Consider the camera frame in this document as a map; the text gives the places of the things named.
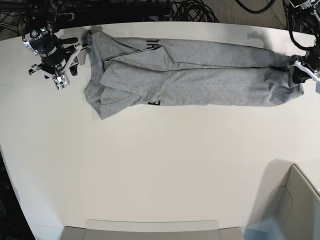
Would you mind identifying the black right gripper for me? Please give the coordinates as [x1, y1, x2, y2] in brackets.
[39, 36, 79, 79]

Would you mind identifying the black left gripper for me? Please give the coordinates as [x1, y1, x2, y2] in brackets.
[289, 46, 320, 84]

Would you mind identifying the grey T-shirt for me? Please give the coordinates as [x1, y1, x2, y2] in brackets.
[84, 31, 304, 119]

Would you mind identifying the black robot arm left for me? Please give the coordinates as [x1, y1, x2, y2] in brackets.
[287, 0, 320, 84]

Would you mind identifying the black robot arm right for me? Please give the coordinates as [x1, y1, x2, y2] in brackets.
[21, 0, 81, 79]

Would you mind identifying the beige bin right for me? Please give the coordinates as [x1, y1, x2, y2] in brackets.
[261, 164, 320, 240]

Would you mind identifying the beige bin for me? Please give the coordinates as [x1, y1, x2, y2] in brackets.
[261, 164, 320, 240]
[60, 219, 244, 240]

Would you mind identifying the beige bin bottom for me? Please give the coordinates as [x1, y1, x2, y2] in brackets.
[60, 219, 244, 240]

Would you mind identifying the blue blurred object corner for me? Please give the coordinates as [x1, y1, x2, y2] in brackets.
[243, 217, 286, 240]

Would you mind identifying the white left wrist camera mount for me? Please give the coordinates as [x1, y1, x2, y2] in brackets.
[294, 62, 320, 94]

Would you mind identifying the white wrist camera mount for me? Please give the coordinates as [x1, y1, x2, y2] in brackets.
[28, 43, 89, 90]
[294, 62, 320, 94]

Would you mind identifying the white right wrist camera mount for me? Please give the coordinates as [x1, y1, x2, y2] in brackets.
[28, 43, 89, 90]

